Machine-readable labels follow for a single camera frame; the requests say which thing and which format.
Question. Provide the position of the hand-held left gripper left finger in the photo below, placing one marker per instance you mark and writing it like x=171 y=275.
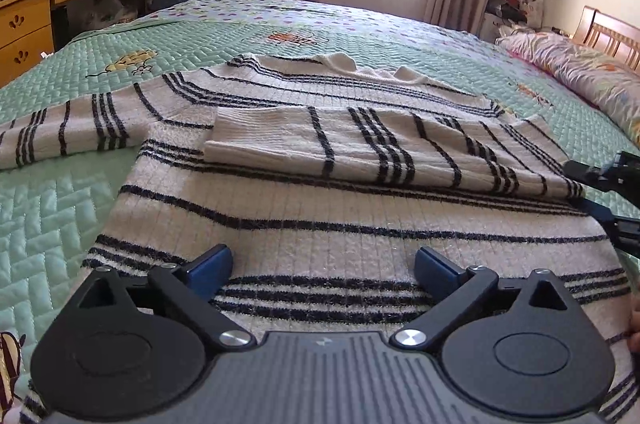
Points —
x=212 y=269

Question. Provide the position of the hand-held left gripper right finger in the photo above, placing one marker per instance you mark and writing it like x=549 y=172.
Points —
x=435 y=270

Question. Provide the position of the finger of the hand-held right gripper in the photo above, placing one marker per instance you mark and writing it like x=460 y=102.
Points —
x=622 y=231
x=590 y=176

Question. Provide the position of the white black-striped sweater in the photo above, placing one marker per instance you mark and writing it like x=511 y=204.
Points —
x=350 y=204

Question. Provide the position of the person's right hand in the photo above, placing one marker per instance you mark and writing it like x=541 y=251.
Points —
x=635 y=329

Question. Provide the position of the wooden headboard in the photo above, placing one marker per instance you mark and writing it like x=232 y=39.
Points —
x=610 y=34

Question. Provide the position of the green quilted bee bedspread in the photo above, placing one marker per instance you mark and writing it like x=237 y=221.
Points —
x=60 y=214

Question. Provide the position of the bags on nightstand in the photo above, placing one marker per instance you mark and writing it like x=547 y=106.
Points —
x=515 y=4

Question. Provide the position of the wooden desk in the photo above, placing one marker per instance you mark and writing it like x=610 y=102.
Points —
x=25 y=29

